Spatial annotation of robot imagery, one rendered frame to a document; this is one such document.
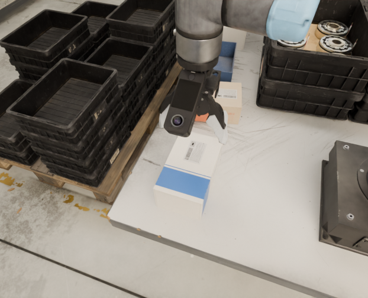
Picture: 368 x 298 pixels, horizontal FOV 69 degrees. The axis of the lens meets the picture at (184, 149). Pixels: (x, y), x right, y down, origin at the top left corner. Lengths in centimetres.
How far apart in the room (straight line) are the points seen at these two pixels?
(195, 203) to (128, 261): 84
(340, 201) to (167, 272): 91
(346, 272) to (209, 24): 60
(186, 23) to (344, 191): 50
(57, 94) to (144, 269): 93
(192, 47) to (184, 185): 33
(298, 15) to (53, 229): 145
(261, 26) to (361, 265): 58
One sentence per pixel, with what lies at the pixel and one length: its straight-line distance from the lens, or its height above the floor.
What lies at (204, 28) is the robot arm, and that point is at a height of 114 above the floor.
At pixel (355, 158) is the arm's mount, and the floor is 80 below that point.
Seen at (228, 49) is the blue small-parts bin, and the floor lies 74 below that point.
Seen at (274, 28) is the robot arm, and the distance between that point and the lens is 39.
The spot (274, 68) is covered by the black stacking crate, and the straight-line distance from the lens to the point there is 88.
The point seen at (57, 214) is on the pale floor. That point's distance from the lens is 162.
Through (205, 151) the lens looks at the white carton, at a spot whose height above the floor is 79.
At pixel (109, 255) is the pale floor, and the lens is 145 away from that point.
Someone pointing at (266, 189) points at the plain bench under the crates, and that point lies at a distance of 77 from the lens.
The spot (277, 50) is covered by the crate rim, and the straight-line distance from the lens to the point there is 83.
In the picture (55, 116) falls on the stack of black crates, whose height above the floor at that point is 49.
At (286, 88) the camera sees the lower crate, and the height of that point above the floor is 80.
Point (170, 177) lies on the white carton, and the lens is 65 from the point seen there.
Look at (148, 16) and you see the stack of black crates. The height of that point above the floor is 49.
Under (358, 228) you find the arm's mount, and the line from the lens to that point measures 68.
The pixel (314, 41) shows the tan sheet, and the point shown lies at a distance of 112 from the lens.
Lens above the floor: 134
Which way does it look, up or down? 52 degrees down
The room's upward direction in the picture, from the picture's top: straight up
